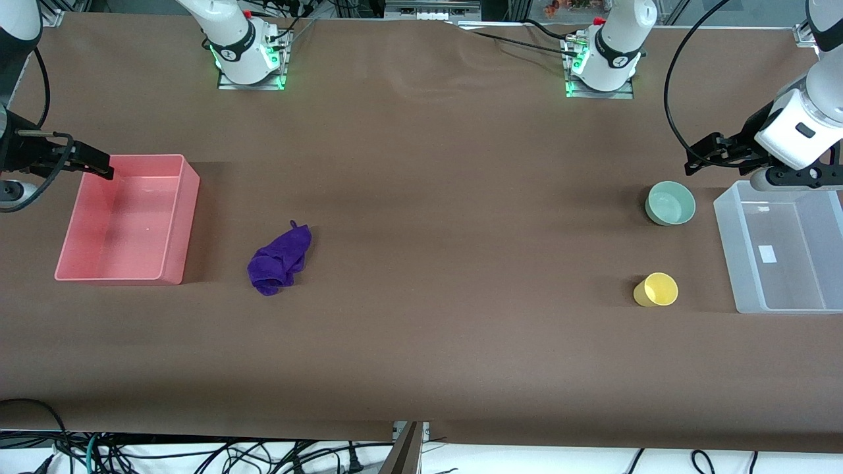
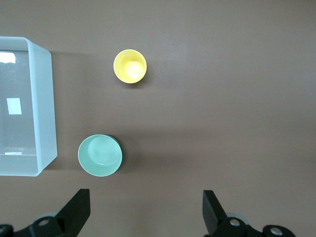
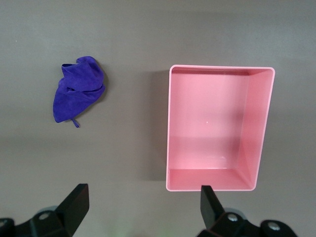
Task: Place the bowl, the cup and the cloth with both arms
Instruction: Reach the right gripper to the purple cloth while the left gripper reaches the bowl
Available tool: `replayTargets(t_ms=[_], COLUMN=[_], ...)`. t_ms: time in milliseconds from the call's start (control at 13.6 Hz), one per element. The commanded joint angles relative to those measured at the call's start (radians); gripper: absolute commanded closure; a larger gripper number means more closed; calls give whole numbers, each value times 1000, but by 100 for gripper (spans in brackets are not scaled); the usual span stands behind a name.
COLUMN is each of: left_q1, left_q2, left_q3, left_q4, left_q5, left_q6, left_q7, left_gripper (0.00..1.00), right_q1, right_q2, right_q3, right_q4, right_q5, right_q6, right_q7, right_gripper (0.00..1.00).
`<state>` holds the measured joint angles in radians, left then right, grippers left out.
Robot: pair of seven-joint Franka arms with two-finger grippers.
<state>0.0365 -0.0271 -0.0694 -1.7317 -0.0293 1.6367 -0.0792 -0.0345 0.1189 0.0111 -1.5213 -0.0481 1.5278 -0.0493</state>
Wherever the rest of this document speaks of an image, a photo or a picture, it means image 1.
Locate green bowl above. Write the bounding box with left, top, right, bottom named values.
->
left=645, top=181, right=696, bottom=226

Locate yellow cup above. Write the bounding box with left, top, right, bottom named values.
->
left=633, top=272, right=679, bottom=308

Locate purple cloth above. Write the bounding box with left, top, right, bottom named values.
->
left=247, top=221, right=312, bottom=297

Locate pink plastic bin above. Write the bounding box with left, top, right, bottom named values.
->
left=54, top=154, right=201, bottom=286

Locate translucent white plastic bin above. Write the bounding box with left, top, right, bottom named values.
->
left=713, top=180, right=843, bottom=315

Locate orange background object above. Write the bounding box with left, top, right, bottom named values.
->
left=543, top=0, right=597, bottom=19

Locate white power strip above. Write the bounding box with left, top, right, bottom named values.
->
left=385, top=0, right=481, bottom=20

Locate wooden board under table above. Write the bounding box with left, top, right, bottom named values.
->
left=381, top=421, right=423, bottom=474

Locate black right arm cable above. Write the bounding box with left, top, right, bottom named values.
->
left=0, top=46, right=74, bottom=213

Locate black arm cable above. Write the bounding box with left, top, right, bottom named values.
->
left=0, top=46, right=74, bottom=213
left=663, top=0, right=738, bottom=159

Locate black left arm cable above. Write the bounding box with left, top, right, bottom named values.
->
left=663, top=0, right=738, bottom=159

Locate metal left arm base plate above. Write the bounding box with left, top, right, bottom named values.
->
left=564, top=36, right=635, bottom=100

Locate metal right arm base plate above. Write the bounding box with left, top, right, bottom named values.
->
left=217, top=30, right=288, bottom=91

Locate black cable on table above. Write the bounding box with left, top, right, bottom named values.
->
left=454, top=20, right=577, bottom=57

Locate black looped floor cable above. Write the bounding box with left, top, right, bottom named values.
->
left=0, top=398, right=70, bottom=455

